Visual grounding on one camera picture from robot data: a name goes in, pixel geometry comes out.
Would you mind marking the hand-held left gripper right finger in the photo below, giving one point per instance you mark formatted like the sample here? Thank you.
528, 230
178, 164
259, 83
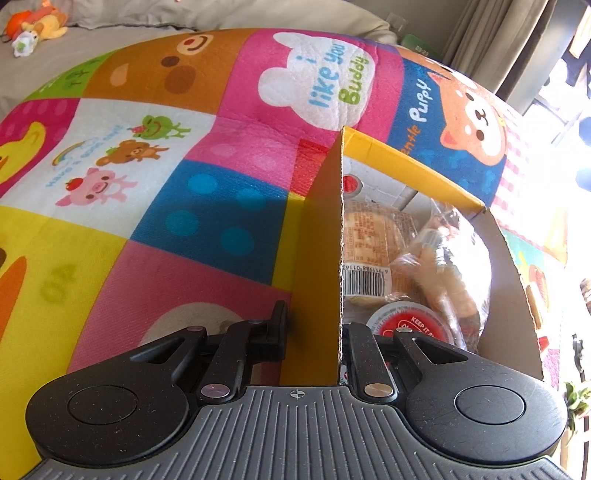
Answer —
358, 346

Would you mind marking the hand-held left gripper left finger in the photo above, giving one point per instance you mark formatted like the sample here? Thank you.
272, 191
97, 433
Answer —
278, 332

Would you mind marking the red lidded sauce cup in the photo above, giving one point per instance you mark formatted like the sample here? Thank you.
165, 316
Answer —
411, 325

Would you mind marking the yellow cardboard box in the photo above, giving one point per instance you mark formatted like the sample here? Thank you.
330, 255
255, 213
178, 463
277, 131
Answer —
314, 277

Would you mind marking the clear pastry bag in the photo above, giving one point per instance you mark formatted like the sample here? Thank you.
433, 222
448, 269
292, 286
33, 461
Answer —
443, 272

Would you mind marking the colourful printed play mat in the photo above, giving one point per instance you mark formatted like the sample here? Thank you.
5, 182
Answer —
184, 184

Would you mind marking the green potted plant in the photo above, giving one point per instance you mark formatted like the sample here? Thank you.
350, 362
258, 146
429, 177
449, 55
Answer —
576, 404

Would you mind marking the green box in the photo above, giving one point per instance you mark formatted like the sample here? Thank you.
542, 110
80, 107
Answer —
419, 45

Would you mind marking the beige curtain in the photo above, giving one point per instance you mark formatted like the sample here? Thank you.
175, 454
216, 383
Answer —
498, 41

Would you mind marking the small white plush toy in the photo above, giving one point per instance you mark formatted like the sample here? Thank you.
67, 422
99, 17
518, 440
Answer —
23, 44

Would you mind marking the orange plush toy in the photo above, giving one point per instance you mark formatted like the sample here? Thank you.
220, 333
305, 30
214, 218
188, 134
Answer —
41, 18

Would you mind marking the wall socket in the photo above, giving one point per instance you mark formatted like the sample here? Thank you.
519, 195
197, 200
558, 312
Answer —
396, 23

